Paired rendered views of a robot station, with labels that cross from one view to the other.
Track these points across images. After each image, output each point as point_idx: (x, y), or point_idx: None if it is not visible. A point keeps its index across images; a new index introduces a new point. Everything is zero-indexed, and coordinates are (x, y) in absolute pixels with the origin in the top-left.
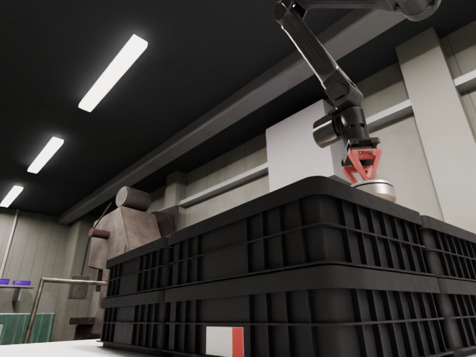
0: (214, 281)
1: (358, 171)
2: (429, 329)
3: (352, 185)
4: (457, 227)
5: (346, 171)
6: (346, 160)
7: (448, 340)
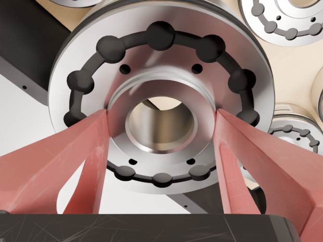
0: None
1: (82, 129)
2: None
3: (77, 33)
4: (189, 212)
5: (280, 172)
6: (161, 218)
7: None
